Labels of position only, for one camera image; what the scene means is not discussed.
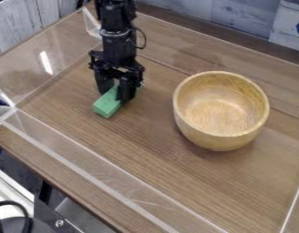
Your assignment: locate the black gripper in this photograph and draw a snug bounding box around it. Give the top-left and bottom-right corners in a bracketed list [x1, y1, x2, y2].
[88, 50, 144, 104]

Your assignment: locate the green rectangular block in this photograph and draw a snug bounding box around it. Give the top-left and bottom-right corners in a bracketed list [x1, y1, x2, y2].
[92, 86, 124, 118]

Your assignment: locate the brown wooden bowl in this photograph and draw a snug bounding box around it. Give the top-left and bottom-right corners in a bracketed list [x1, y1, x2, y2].
[172, 71, 270, 151]

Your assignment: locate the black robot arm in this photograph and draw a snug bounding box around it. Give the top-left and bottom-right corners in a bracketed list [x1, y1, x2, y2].
[88, 0, 146, 104]

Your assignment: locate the clear acrylic table barrier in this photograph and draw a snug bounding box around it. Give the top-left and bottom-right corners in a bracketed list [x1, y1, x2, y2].
[0, 7, 299, 233]

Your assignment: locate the black table leg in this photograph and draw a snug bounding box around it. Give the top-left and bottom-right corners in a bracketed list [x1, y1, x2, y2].
[39, 181, 53, 205]

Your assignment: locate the white box with blue mark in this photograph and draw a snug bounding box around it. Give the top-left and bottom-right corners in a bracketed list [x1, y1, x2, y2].
[269, 0, 299, 51]

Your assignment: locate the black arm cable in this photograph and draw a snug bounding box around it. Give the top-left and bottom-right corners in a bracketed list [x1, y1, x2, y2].
[129, 26, 148, 51]

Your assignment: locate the clear acrylic corner bracket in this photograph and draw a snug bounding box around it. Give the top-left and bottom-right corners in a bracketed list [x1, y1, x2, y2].
[81, 7, 101, 39]

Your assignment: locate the grey metal base plate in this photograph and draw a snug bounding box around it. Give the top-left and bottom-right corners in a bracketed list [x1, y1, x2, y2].
[51, 198, 116, 233]

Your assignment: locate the black cable loop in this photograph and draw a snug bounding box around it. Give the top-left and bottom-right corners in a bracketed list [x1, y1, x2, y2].
[0, 199, 35, 233]

